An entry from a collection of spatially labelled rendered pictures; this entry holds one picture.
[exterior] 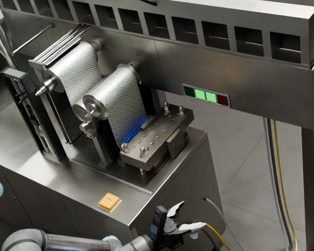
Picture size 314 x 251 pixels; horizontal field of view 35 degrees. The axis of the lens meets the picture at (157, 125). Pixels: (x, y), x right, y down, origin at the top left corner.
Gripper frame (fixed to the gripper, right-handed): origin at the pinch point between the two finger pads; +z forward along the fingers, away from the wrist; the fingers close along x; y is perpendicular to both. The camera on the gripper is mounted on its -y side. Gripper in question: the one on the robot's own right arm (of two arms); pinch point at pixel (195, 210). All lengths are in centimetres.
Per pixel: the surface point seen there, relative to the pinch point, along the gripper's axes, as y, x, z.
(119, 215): 27, -50, -17
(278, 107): -2, -25, 58
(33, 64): -35, -102, -18
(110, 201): 24, -58, -17
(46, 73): -27, -103, -14
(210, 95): -3, -55, 43
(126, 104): -6, -79, 11
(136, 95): -6, -83, 18
